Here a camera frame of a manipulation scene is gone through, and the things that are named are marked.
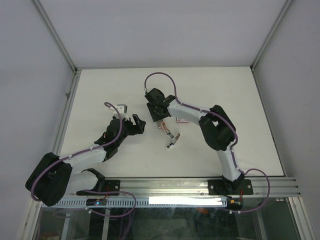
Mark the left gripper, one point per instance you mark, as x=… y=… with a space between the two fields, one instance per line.
x=140 y=123

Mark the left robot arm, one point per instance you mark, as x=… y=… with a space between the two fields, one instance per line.
x=56 y=176

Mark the aluminium mounting rail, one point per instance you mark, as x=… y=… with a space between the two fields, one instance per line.
x=277 y=187

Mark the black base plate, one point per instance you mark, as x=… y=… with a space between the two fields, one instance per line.
x=110 y=186
x=222 y=187

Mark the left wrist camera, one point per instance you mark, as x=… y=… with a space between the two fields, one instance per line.
x=121 y=111

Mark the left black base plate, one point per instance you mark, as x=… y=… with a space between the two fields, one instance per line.
x=110 y=186

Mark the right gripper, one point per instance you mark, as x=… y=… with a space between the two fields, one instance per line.
x=155 y=117

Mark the pink white stapler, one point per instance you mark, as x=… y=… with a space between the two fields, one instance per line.
x=162 y=125

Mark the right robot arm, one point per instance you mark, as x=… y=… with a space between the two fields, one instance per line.
x=217 y=129

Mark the white slotted cable duct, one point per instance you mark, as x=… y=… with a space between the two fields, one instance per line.
x=143 y=202

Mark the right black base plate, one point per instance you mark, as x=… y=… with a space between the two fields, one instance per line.
x=222 y=187

